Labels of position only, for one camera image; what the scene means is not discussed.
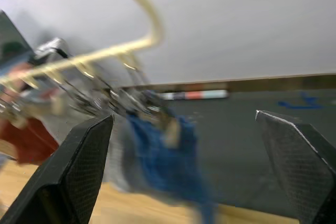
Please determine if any wooden baseboard strip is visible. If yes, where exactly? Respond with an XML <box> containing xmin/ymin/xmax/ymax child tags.
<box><xmin>122</xmin><ymin>72</ymin><xmax>336</xmax><ymax>94</ymax></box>

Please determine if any cream wire clip hanger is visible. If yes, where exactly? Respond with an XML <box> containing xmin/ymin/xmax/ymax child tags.
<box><xmin>0</xmin><ymin>0</ymin><xmax>165</xmax><ymax>97</ymax></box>

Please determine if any blue floor tape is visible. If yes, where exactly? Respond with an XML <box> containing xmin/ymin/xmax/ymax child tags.
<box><xmin>277</xmin><ymin>91</ymin><xmax>326</xmax><ymax>111</ymax></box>

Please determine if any red sock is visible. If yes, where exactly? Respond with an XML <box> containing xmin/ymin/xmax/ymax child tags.
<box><xmin>0</xmin><ymin>117</ymin><xmax>61</xmax><ymax>166</ymax></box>

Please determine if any blue sock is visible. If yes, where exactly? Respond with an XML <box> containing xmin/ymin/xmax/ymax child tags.
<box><xmin>125</xmin><ymin>113</ymin><xmax>222</xmax><ymax>224</ymax></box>

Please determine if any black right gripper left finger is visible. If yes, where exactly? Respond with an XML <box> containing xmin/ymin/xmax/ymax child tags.
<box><xmin>0</xmin><ymin>114</ymin><xmax>115</xmax><ymax>224</ymax></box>

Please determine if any rolled pale printed mat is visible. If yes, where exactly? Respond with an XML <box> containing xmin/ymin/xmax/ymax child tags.
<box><xmin>156</xmin><ymin>89</ymin><xmax>229</xmax><ymax>101</ymax></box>

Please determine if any metal clip with cream tips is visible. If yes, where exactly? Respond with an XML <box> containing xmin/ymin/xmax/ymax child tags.
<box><xmin>121</xmin><ymin>54</ymin><xmax>184</xmax><ymax>148</ymax></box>
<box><xmin>78</xmin><ymin>62</ymin><xmax>143</xmax><ymax>120</ymax></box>
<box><xmin>47</xmin><ymin>73</ymin><xmax>69</xmax><ymax>116</ymax></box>

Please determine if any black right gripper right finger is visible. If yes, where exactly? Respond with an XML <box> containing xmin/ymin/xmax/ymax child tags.
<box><xmin>255</xmin><ymin>109</ymin><xmax>336</xmax><ymax>224</ymax></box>

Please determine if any grey sock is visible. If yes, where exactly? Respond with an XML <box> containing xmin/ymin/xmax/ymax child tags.
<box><xmin>106</xmin><ymin>114</ymin><xmax>148</xmax><ymax>194</ymax></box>

